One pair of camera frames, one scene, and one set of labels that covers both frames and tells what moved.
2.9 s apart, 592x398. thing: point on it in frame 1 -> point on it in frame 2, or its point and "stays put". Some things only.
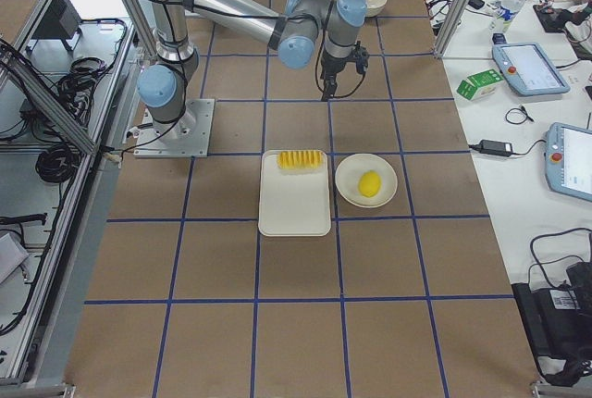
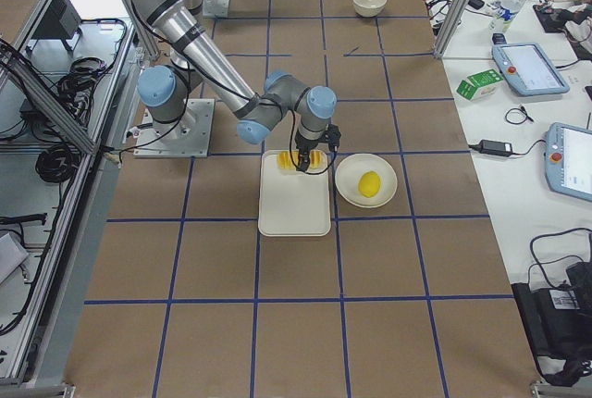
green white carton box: [479, 85] stays put
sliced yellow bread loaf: [300, 159] stays put
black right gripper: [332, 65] -> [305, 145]
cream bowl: [376, 0] stays put
